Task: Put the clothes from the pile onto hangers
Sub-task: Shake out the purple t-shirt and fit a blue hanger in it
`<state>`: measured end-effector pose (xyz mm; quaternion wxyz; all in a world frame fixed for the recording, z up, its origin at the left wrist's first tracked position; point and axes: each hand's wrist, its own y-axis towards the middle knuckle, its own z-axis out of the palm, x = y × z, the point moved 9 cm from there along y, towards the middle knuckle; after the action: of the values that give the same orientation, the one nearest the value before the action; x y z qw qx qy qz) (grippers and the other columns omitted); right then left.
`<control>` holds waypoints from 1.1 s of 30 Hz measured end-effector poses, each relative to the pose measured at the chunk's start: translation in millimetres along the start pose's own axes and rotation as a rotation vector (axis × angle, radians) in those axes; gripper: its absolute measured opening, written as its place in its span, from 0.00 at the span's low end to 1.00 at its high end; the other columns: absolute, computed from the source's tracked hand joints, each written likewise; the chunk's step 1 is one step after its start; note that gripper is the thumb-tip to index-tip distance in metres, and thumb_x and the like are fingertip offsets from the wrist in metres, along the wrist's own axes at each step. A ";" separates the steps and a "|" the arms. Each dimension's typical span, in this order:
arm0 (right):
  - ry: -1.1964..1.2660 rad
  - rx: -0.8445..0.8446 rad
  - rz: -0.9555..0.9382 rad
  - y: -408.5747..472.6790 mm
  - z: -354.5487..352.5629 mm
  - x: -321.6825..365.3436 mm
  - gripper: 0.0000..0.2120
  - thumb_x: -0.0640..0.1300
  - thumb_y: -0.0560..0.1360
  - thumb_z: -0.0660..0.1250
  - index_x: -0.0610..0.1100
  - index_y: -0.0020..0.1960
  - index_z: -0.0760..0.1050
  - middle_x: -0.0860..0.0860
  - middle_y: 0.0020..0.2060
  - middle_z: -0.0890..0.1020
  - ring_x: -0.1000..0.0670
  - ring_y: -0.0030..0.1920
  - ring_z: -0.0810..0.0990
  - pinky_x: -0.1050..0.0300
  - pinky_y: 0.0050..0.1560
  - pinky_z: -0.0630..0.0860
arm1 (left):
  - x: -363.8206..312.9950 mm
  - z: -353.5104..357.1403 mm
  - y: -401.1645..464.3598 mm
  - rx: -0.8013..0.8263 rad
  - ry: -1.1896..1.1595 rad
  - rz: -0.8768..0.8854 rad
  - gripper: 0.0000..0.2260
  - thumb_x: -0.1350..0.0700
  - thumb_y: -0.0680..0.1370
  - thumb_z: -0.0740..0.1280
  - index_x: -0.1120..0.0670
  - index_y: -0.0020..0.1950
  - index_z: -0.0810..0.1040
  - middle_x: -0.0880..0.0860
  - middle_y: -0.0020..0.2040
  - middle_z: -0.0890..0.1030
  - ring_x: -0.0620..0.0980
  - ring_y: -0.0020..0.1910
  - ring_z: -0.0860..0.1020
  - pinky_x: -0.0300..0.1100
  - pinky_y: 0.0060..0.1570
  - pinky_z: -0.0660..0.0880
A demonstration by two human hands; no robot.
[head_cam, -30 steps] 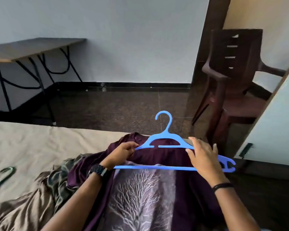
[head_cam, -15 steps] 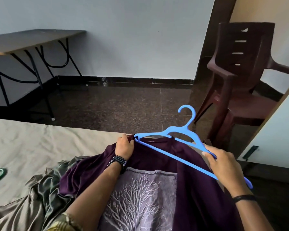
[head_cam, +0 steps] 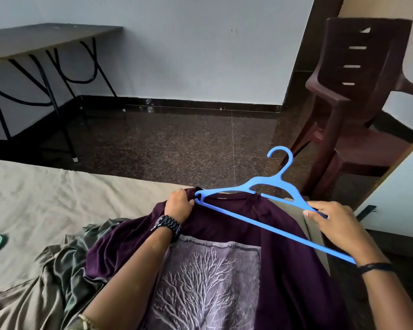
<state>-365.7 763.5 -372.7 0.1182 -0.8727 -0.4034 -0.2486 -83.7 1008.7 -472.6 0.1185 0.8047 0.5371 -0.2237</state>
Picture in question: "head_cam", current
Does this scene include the blue plastic clothes hanger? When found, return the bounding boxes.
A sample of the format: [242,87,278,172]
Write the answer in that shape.
[194,146,357,265]

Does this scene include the white cabinet door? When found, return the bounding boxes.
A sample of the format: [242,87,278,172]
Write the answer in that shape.
[354,129,413,241]

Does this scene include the beige bed sheet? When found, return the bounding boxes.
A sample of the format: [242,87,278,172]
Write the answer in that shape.
[0,157,332,295]

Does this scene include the black door handle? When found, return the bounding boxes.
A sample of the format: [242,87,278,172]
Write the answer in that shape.
[356,205,377,222]

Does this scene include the black metal wristwatch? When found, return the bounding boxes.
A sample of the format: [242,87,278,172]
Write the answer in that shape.
[150,214,182,243]

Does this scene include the person's right forearm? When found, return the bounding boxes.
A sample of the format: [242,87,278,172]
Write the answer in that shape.
[360,260,413,330]

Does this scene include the person's left hand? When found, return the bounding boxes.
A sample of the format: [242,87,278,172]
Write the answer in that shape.
[164,188,196,225]

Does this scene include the person's left forearm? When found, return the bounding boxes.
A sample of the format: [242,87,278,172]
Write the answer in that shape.
[81,226,177,330]

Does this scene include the purple tree-print t-shirt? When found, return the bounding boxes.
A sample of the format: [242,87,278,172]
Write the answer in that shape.
[84,187,352,330]

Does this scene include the person's right hand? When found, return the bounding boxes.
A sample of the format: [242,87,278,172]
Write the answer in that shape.
[302,201,383,267]

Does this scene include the olive green satin garment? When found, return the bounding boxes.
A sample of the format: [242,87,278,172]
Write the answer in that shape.
[0,218,132,330]

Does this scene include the dark brown plastic chair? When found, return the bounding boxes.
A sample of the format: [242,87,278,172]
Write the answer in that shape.
[280,16,413,200]

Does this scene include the black wristband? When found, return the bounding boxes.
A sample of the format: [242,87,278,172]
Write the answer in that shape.
[357,262,395,275]

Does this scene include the black metal-leg table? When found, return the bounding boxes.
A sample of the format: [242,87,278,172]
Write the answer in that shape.
[0,23,128,163]

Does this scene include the dark brown door frame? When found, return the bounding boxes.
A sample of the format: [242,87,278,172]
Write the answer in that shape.
[282,0,346,108]

